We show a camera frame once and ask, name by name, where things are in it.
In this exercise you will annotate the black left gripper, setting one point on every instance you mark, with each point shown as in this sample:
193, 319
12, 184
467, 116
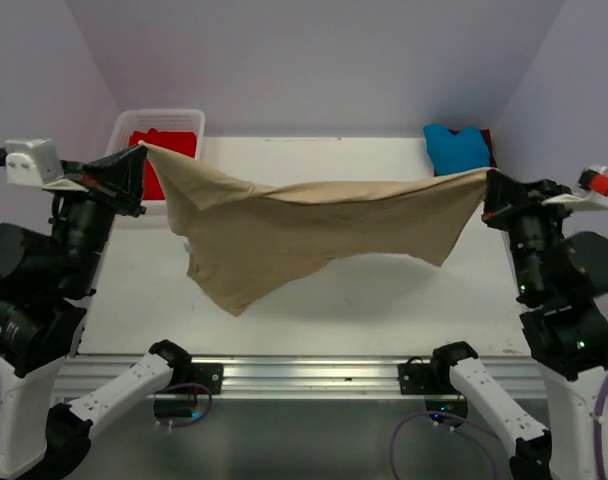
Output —
116, 178

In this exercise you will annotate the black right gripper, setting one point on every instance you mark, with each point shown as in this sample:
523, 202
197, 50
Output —
507, 197

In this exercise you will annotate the beige t shirt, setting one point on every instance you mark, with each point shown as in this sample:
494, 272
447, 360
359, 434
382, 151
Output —
247, 239

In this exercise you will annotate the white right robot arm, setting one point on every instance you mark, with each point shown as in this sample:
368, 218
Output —
559, 280

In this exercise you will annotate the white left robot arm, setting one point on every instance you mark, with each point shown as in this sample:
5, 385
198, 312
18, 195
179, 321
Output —
43, 279

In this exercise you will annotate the blue folded t shirt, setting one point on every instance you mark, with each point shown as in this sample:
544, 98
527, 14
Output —
456, 150

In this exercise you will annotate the white plastic basket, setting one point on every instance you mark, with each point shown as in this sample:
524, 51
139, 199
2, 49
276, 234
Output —
166, 119

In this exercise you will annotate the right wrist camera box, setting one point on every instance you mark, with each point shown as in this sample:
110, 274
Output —
591, 193

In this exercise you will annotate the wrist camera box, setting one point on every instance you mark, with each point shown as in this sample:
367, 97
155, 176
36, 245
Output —
35, 163
591, 193

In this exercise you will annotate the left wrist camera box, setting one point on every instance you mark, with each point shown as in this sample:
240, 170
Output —
35, 163

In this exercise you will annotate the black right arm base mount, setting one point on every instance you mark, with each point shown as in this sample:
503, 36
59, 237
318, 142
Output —
419, 377

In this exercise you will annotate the aluminium table edge rail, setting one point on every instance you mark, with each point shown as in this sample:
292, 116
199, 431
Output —
256, 377

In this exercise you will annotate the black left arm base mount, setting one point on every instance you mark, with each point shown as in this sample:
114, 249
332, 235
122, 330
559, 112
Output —
199, 375

